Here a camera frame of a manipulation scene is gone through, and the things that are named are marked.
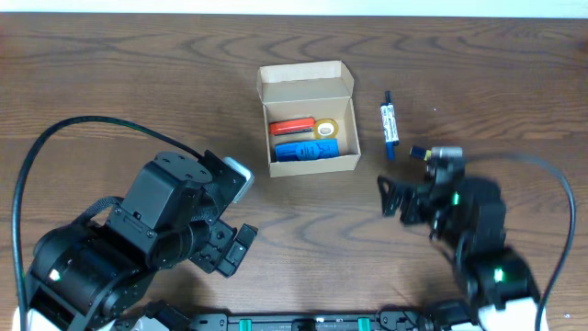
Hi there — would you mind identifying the yellow highlighter pen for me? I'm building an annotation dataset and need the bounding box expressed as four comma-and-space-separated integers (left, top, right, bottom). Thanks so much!
410, 145, 432, 161

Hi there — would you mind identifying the blue plastic case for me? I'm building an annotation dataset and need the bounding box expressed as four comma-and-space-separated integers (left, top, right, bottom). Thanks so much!
275, 139, 340, 162

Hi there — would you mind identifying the yellow tape roll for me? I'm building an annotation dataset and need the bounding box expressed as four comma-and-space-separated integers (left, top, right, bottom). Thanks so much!
313, 119, 339, 140

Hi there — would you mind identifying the red stapler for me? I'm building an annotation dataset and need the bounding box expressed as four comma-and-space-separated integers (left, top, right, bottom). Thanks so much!
269, 117, 315, 136

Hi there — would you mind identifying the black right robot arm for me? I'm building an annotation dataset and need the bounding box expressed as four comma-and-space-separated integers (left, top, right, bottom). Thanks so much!
377, 155, 546, 330

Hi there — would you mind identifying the blue marker pen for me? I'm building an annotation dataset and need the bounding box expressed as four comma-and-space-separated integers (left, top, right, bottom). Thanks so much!
380, 104, 396, 160

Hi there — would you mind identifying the open cardboard box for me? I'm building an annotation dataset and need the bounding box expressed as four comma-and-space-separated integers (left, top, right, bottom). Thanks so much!
257, 61, 361, 177

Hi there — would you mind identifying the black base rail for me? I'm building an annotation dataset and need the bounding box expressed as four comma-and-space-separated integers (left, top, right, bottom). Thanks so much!
114, 301, 483, 331

